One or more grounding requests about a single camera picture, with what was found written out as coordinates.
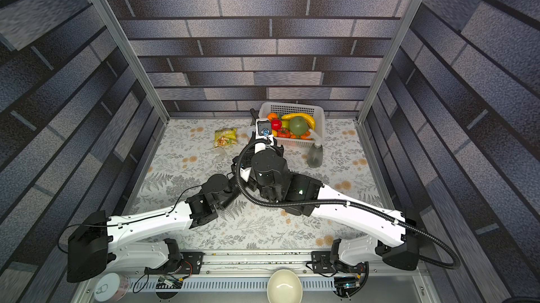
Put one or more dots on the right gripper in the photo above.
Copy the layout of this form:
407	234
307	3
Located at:
272	150

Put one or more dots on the grey translucent spray bottle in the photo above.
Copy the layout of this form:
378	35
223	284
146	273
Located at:
315	156

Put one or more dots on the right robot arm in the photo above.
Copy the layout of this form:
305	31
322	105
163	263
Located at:
262	167

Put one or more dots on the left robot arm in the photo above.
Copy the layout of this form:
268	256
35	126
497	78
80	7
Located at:
118	243

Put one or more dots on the red apple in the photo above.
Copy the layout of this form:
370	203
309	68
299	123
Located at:
276	124

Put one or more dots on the yellow snack bag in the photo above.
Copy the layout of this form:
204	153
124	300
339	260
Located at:
225	137

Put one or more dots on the green round fruit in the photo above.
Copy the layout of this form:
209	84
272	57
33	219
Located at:
298	126

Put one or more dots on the yellow banana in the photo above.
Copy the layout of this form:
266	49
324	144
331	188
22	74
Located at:
310	120

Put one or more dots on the white plastic basket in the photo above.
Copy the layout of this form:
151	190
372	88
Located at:
282	109

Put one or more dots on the cream ceramic bowl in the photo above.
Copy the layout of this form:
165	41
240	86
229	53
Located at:
284	286

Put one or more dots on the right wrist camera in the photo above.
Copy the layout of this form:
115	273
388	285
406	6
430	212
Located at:
263	127

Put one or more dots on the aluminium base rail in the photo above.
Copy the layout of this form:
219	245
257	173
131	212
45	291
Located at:
250	271

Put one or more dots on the left aluminium frame post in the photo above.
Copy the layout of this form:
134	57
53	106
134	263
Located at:
117	33

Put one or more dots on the aluminium frame post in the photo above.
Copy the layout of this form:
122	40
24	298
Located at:
117	33
384	68

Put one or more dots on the right aluminium frame post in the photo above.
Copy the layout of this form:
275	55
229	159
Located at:
384	68

